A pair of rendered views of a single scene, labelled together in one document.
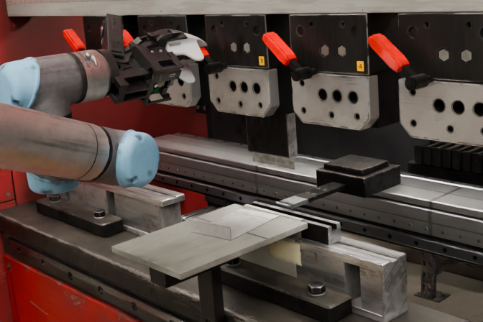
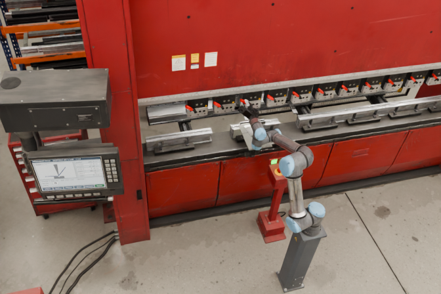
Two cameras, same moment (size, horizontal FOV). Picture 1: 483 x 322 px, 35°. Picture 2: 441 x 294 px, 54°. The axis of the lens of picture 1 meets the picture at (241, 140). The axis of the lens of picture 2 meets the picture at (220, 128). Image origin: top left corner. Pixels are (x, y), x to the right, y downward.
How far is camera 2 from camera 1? 301 cm
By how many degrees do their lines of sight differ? 65
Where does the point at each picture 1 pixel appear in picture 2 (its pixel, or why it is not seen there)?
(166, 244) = not seen: hidden behind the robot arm
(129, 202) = (195, 137)
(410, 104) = (294, 99)
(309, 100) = (271, 103)
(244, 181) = not seen: hidden behind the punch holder
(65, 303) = (184, 170)
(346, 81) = (281, 98)
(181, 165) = (172, 117)
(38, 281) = (168, 171)
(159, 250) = not seen: hidden behind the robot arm
